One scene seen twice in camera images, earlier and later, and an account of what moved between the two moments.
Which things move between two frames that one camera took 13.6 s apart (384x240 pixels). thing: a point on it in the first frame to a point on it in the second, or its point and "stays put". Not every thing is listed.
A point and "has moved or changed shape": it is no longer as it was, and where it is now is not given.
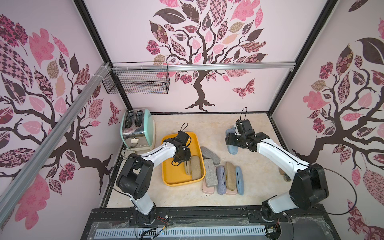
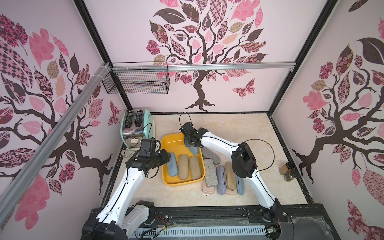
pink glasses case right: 229,192 stays put
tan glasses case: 188,166 has moved or changed shape
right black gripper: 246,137 to 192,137
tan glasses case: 230,176 stays put
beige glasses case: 195,167 stays put
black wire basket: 142,77 stays put
